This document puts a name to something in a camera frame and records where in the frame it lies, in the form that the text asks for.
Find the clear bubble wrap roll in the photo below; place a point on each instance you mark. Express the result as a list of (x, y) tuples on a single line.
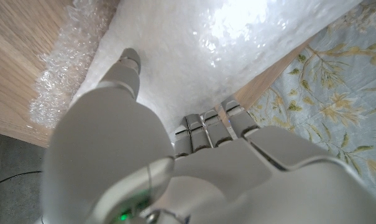
[(190, 56)]

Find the floral print backdrop cloth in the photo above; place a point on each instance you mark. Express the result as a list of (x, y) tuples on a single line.
[(337, 93)]

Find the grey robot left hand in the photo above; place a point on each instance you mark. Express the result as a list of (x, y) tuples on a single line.
[(237, 180)]

